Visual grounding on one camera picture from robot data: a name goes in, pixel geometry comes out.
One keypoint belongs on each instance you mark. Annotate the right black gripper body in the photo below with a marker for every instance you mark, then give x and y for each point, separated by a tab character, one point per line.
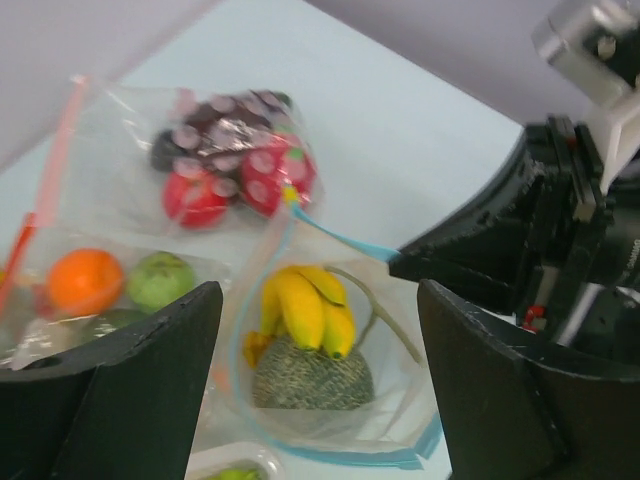
577	235

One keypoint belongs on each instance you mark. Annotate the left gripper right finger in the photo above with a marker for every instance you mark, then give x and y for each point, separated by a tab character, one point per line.
516	406

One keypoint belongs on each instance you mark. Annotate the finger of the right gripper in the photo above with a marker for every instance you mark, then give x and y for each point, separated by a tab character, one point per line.
465	232
495	284

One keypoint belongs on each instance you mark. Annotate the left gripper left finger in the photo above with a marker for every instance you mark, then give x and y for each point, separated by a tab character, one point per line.
124	406

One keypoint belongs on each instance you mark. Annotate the blue zip clear bag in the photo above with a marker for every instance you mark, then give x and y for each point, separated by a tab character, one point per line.
319	350

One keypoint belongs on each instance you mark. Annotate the yellow fake banana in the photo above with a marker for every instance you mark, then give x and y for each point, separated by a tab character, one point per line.
310	305

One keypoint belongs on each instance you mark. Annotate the orange fake tangerine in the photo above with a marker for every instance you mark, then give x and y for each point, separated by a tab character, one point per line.
85	281

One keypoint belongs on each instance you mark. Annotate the green fake cabbage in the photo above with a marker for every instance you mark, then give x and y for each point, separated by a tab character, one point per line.
158	280

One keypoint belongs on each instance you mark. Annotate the red zip bag with oranges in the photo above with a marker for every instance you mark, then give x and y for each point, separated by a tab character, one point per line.
31	328

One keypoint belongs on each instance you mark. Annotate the red spotted fake strawberry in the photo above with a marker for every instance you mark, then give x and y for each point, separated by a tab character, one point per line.
194	203

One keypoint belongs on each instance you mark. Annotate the red zip bag with strawberries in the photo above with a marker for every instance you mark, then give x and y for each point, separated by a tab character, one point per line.
116	146

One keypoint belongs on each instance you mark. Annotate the white plastic basket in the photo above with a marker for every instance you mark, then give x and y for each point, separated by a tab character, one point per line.
239	460

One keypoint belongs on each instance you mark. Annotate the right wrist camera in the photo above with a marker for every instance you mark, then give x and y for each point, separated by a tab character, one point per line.
595	46

